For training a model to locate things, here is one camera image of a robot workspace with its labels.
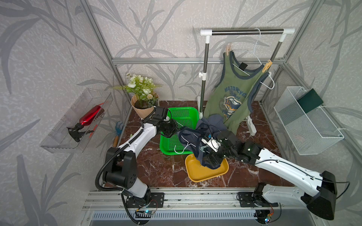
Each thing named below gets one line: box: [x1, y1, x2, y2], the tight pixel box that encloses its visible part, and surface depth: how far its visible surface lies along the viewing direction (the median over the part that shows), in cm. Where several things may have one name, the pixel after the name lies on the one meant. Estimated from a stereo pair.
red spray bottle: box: [66, 104, 105, 143], surface depth 65 cm
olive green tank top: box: [203, 51, 270, 135], surface depth 87 cm
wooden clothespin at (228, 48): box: [226, 42, 232, 57], surface depth 86 cm
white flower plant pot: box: [112, 72, 162, 120], surface depth 95 cm
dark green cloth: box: [296, 88, 324, 114], surface depth 72 cm
